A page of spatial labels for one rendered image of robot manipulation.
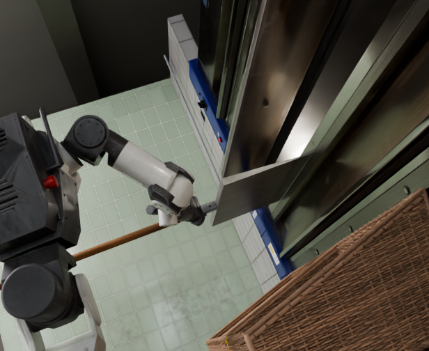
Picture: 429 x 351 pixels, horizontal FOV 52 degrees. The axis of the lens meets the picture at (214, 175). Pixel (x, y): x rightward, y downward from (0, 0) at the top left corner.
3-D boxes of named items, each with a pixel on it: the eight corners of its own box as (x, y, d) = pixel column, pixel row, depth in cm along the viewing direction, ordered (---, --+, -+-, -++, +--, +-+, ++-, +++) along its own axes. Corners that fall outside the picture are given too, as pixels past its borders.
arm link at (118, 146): (129, 137, 118) (84, 110, 117) (111, 166, 117) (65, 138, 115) (129, 143, 130) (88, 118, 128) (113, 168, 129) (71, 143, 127)
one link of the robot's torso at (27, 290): (67, 306, 90) (45, 228, 96) (3, 331, 87) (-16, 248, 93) (92, 315, 116) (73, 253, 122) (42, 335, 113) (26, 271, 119)
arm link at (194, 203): (210, 219, 168) (195, 219, 158) (191, 230, 172) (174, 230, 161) (198, 190, 172) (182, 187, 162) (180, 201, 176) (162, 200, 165)
